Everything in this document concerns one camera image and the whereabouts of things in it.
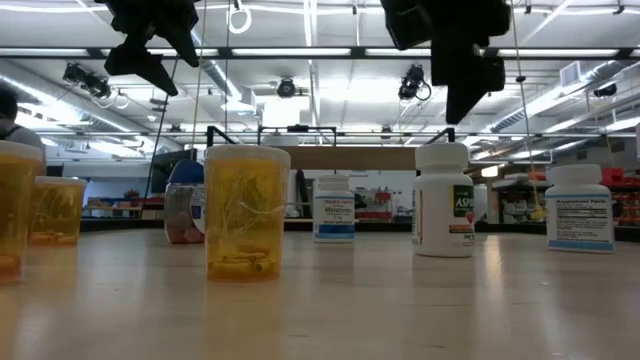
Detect background workbench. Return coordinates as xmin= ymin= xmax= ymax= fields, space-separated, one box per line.
xmin=82 ymin=195 xmax=166 ymax=220

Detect wooden shelf black metal legs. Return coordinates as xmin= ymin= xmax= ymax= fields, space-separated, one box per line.
xmin=206 ymin=124 xmax=457 ymax=171

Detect white cable loop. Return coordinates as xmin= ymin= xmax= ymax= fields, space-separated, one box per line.
xmin=227 ymin=3 xmax=253 ymax=35

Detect white aspirin bottle green label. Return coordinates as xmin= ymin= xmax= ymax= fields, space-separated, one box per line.
xmin=411 ymin=141 xmax=476 ymax=259

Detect background storage rack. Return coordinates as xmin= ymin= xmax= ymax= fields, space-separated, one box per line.
xmin=492 ymin=172 xmax=640 ymax=226

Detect white ceiling vent box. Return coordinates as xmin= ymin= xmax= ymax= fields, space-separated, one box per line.
xmin=559 ymin=60 xmax=583 ymax=90

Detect white supplement facts bottle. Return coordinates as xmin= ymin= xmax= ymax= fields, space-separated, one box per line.
xmin=544 ymin=163 xmax=616 ymax=255

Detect long thin black cable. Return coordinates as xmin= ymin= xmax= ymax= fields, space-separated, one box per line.
xmin=140 ymin=56 xmax=181 ymax=220

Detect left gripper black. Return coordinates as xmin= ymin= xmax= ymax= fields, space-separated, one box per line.
xmin=94 ymin=0 xmax=201 ymax=98

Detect black computer monitor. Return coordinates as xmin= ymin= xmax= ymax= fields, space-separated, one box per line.
xmin=149 ymin=148 xmax=199 ymax=194

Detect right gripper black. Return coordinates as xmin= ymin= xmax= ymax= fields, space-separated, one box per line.
xmin=379 ymin=0 xmax=512 ymax=126

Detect thin yellowish hanging cable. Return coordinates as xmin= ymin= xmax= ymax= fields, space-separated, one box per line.
xmin=188 ymin=0 xmax=209 ymax=147

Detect clear bottle blue cap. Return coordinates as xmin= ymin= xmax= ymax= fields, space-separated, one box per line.
xmin=163 ymin=159 xmax=207 ymax=246

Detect black ceiling-mounted camera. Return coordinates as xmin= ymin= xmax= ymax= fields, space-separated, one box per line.
xmin=62 ymin=62 xmax=112 ymax=100
xmin=397 ymin=63 xmax=432 ymax=101
xmin=276 ymin=77 xmax=297 ymax=99

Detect short amber pill bottle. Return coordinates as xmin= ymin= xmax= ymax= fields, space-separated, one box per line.
xmin=28 ymin=175 xmax=88 ymax=247

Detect person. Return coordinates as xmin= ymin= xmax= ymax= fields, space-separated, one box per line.
xmin=0 ymin=84 xmax=48 ymax=176

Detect hanging cord yellow end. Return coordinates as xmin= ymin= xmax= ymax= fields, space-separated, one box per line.
xmin=509 ymin=0 xmax=547 ymax=222

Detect black overhead light bar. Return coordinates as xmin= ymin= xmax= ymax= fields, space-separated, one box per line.
xmin=0 ymin=46 xmax=640 ymax=61

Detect white rack red bins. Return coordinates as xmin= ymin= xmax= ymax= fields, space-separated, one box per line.
xmin=353 ymin=187 xmax=396 ymax=222

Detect white melatonin bottle blue label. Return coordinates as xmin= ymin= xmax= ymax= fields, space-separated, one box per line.
xmin=312 ymin=174 xmax=357 ymax=245

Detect black aluminium table frame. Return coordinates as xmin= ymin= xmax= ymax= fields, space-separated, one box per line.
xmin=79 ymin=218 xmax=640 ymax=236

